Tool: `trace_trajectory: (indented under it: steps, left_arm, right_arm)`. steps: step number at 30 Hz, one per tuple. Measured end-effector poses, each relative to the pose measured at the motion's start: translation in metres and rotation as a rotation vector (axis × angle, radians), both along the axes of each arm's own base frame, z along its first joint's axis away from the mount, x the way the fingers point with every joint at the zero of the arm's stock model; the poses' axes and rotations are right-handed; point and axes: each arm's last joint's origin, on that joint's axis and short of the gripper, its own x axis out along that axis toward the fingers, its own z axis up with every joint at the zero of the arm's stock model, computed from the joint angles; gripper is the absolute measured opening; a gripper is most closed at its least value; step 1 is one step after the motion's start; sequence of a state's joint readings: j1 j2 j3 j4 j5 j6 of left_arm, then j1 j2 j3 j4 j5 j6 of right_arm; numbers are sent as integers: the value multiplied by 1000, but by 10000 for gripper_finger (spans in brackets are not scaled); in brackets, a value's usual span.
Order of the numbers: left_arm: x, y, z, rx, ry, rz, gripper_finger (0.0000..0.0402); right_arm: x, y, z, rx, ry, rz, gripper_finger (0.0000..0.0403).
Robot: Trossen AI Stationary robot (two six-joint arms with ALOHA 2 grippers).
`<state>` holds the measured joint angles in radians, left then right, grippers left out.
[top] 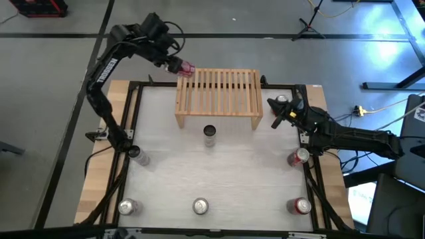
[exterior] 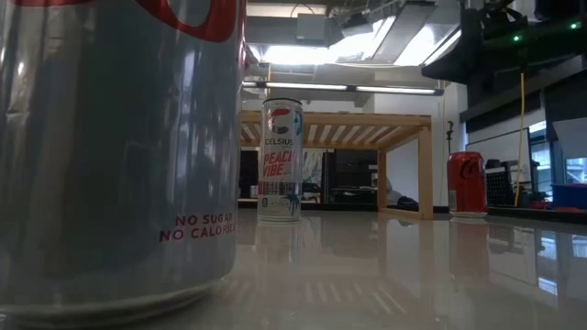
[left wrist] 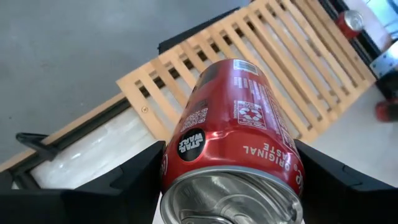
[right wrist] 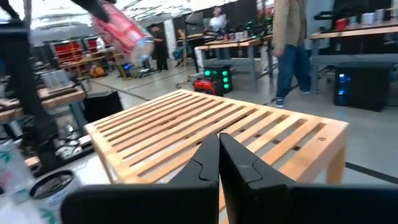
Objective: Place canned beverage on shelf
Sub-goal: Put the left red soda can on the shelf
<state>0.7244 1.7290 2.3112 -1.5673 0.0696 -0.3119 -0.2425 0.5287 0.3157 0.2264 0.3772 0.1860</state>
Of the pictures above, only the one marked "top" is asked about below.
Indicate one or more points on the white sign panel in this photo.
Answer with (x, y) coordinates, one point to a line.
(360, 202)

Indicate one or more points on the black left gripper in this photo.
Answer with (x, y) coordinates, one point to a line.
(166, 54)

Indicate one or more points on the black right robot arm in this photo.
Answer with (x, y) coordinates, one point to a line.
(352, 136)

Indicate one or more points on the yellow power plug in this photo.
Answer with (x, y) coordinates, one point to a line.
(358, 111)

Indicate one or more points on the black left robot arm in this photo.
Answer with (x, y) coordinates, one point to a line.
(106, 71)

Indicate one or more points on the black neighbouring table frame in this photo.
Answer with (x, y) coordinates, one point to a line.
(382, 85)

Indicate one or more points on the black floor stand foot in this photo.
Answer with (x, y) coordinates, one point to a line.
(11, 148)

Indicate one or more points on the dark grey chair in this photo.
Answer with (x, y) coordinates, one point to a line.
(411, 149)

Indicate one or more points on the slim silver can black top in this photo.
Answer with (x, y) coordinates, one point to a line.
(141, 157)
(209, 137)

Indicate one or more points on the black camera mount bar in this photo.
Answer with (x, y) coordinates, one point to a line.
(66, 232)

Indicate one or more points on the wooden slatted shelf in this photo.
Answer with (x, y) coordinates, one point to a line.
(219, 99)

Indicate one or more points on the silver Diet Coke can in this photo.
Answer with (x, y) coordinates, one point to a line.
(127, 206)
(200, 206)

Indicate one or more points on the red black-script Coca-Cola can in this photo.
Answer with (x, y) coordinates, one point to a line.
(282, 99)
(300, 206)

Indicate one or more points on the black aluminium table frame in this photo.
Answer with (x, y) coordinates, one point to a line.
(159, 85)

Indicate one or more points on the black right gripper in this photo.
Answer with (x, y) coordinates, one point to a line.
(297, 111)

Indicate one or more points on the black and red crate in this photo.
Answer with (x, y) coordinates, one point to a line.
(36, 10)

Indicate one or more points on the black tripod stand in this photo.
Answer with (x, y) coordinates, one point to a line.
(307, 26)

